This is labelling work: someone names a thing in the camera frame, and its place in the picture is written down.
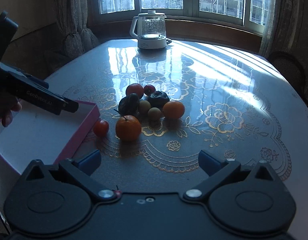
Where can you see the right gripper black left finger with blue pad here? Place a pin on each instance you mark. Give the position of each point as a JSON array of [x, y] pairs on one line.
[[78, 171]]

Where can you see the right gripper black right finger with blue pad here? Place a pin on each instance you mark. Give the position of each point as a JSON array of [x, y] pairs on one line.
[[220, 172]]

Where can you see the red cherry tomato front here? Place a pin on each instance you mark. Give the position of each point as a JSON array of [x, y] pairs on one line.
[[101, 128]]

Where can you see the red cherry tomato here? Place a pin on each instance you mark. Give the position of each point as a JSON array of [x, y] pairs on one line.
[[149, 89], [101, 128]]

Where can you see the orange tangerine with stem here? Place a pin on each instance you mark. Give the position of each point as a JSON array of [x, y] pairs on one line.
[[127, 128]]

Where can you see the dark purple fruit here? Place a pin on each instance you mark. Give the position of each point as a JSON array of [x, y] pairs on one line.
[[129, 104], [158, 99]]

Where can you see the green longan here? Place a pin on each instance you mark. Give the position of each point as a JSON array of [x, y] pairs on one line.
[[154, 114], [144, 107]]

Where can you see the person's left hand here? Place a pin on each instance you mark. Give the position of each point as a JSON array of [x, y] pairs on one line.
[[7, 106]]

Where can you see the pink edged white box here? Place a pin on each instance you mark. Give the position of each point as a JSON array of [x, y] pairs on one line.
[[38, 134]]

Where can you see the orange tangerine right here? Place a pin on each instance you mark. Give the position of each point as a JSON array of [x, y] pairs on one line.
[[173, 110]]

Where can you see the floral clear tablecloth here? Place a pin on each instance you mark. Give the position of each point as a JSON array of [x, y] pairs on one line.
[[228, 102]]

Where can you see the dark purple flat fruit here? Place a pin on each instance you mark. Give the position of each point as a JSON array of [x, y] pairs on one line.
[[158, 99]]

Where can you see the orange tangerine back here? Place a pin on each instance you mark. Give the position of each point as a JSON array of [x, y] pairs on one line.
[[135, 88]]

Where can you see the red cherry tomato back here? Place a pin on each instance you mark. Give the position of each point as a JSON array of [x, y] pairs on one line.
[[149, 89]]

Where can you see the grey left curtain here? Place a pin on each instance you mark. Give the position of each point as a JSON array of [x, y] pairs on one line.
[[72, 19]]

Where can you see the grey curtain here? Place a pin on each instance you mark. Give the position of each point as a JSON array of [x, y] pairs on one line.
[[286, 28], [72, 19]]

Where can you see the dark chair right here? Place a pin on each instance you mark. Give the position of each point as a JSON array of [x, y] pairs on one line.
[[290, 69]]

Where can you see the white glass electric kettle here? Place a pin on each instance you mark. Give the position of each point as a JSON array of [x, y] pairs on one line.
[[149, 29]]

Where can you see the grey right curtain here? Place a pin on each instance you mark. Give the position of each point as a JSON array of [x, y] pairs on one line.
[[286, 28]]

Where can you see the window with white frame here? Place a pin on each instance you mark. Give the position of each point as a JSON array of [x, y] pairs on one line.
[[248, 15]]

